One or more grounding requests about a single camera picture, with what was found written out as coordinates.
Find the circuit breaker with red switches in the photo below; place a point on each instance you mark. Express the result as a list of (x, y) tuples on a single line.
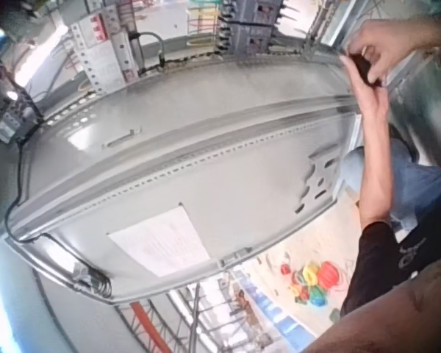
[(95, 29)]

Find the dark grey circuit breakers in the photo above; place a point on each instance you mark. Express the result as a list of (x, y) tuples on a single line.
[(250, 25)]

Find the perforated metal rail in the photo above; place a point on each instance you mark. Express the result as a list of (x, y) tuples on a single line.
[(103, 62)]

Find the grey metal cabinet panel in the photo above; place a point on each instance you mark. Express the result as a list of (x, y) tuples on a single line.
[(191, 154)]

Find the small black part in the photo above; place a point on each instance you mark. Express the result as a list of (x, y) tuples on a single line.
[(361, 67)]

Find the orange metal frame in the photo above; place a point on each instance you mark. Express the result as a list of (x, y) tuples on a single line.
[(150, 327)]

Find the person's left fingers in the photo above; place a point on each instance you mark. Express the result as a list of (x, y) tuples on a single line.
[(353, 75)]

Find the person's legs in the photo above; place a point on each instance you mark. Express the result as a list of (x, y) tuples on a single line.
[(419, 191)]

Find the grey contactor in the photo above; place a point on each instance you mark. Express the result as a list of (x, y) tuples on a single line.
[(11, 117)]

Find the person's right hand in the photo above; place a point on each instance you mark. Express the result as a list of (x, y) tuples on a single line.
[(393, 40)]

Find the galvanised metal enclosure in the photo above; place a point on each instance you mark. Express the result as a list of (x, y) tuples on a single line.
[(419, 95)]

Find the white paper sheet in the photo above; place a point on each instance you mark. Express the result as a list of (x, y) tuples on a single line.
[(160, 240)]

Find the person's left hand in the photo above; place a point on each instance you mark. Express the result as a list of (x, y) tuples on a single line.
[(371, 104)]

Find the person's right fingers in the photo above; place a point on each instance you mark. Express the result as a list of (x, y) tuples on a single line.
[(376, 68)]

